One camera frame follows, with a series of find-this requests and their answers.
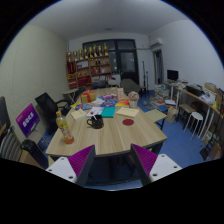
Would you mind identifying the wooden stool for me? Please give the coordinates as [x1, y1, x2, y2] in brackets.
[176, 104, 195, 126]

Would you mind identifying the round dark red coaster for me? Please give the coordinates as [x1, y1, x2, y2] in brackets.
[122, 119, 134, 126]

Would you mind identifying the beige paper envelope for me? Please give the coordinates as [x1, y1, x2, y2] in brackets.
[116, 107, 138, 117]

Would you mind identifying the white round stool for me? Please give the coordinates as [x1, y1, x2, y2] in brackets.
[190, 112, 203, 137]

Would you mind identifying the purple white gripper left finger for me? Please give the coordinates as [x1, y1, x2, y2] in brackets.
[46, 145, 96, 186]

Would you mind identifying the wooden conference table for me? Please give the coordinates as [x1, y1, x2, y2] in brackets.
[45, 86, 168, 158]

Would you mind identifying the white booklet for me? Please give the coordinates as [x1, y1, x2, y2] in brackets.
[86, 107, 104, 117]

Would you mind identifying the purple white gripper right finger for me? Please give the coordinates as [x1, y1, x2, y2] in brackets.
[130, 144, 181, 186]

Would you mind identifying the purple sign board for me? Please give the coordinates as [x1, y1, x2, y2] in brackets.
[16, 104, 40, 137]

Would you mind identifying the small yellow note paper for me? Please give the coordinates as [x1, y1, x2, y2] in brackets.
[71, 109, 87, 119]

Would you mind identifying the black mug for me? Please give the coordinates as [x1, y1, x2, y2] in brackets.
[87, 115, 104, 129]

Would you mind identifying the flower bouquet in white pot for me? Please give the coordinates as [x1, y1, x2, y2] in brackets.
[128, 91, 139, 108]

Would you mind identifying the orange drink plastic bottle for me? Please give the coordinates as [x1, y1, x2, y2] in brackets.
[56, 111, 74, 144]

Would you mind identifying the long wooden side desk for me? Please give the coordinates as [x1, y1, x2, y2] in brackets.
[164, 82, 223, 139]

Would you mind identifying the white air conditioner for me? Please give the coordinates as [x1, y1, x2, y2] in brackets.
[149, 38, 163, 48]

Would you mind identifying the grey armchair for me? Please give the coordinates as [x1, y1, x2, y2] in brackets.
[120, 79, 141, 94]

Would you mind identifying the red wooden trophy shelf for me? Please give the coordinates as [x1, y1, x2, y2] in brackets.
[66, 43, 112, 89]

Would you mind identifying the black office chair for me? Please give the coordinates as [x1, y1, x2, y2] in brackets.
[35, 93, 71, 134]

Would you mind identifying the yellow gift box red ribbon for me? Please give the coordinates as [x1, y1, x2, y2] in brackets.
[80, 90, 96, 103]

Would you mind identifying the teal notebook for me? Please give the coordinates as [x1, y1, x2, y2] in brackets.
[101, 107, 116, 118]

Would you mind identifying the computer monitor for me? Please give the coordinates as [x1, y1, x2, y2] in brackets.
[167, 70, 179, 81]

